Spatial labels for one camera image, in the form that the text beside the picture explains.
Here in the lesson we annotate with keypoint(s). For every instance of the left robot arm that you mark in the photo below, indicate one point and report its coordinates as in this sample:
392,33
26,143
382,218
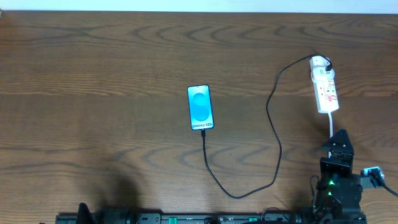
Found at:
105,216

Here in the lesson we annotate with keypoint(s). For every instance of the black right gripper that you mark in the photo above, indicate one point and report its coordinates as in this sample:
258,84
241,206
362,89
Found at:
336,154

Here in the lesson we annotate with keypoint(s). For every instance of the blue Galaxy smartphone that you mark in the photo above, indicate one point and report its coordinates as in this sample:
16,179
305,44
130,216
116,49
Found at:
200,107

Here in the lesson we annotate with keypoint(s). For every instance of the white power strip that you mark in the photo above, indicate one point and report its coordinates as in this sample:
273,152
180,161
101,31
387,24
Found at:
325,90

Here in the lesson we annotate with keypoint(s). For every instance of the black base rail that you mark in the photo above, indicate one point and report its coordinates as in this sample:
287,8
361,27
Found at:
156,218

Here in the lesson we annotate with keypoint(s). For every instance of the white charger plug adapter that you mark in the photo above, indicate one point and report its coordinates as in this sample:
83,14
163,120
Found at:
320,61

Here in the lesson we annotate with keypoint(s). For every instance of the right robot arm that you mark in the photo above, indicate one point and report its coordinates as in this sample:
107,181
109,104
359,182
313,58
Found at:
339,191

